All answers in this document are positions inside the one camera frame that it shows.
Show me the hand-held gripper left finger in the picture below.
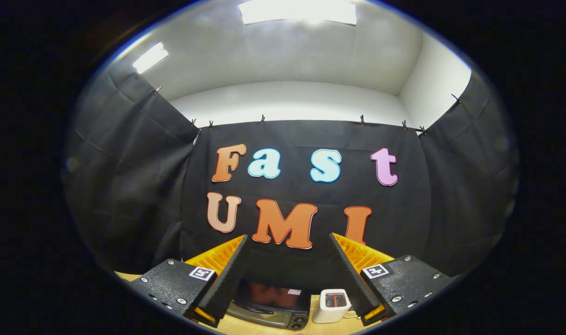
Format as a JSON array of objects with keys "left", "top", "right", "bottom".
[{"left": 129, "top": 234, "right": 249, "bottom": 328}]

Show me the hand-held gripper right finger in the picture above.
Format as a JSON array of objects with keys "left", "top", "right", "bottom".
[{"left": 329, "top": 233, "right": 453, "bottom": 326}]

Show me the black toaster oven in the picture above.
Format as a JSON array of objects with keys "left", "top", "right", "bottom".
[{"left": 226, "top": 280, "right": 311, "bottom": 331}]

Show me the white pop-up toaster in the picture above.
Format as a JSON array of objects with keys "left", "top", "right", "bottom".
[{"left": 312, "top": 288, "right": 352, "bottom": 324}]

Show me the small ceiling light panel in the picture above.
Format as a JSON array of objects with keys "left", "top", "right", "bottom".
[{"left": 133, "top": 42, "right": 169, "bottom": 74}]

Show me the large ceiling light panel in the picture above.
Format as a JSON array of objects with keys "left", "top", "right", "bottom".
[{"left": 239, "top": 0, "right": 358, "bottom": 26}]

